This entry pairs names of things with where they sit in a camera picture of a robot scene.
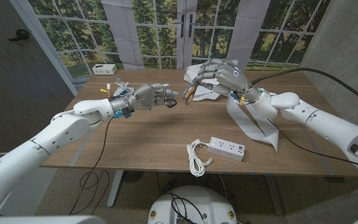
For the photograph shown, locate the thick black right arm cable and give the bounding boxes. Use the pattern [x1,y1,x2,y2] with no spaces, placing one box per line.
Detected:
[247,67,358,111]

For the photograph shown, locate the white coiled power cord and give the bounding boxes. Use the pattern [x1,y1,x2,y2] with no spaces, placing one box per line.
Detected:
[186,139,213,177]

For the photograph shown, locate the white table leg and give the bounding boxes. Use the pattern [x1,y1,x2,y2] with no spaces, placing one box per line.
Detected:
[106,170,124,208]

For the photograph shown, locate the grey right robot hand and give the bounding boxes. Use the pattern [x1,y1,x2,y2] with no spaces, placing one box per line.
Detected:
[192,58,262,103]

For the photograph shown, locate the grey table leg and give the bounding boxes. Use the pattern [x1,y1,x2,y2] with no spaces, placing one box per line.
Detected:
[264,174,284,216]

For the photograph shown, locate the black round ribbed object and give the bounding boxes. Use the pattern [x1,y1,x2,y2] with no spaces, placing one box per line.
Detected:
[122,170,145,184]

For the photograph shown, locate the printed window backdrop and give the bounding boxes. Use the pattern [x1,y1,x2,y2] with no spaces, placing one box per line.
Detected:
[9,0,332,78]

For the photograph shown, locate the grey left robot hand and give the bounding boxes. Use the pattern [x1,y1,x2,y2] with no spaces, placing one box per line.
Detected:
[110,82,179,113]

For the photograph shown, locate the scissors with grey yellow handles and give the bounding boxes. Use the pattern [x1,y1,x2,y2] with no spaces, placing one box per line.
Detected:
[182,82,198,106]

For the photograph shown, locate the thin black left wrist cable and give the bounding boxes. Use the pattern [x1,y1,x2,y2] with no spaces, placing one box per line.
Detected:
[68,116,111,216]

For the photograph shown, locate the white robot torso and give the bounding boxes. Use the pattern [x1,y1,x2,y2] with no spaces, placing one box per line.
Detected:
[147,185,238,224]

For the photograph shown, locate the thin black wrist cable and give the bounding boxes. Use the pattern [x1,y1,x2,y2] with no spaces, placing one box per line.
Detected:
[68,116,111,216]
[267,118,358,174]

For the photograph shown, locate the white outlet box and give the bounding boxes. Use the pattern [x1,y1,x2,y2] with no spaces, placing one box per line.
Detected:
[91,63,118,76]

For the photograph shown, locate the white receipt paper strip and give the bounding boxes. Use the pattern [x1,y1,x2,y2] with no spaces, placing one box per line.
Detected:
[183,63,280,154]

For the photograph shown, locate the black door handle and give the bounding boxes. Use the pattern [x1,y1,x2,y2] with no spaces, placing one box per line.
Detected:
[7,29,30,42]

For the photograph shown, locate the white power strip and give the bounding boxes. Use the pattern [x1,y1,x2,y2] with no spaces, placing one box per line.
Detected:
[207,136,246,162]

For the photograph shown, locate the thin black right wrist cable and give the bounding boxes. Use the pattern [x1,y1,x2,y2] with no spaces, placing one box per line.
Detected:
[267,118,358,174]

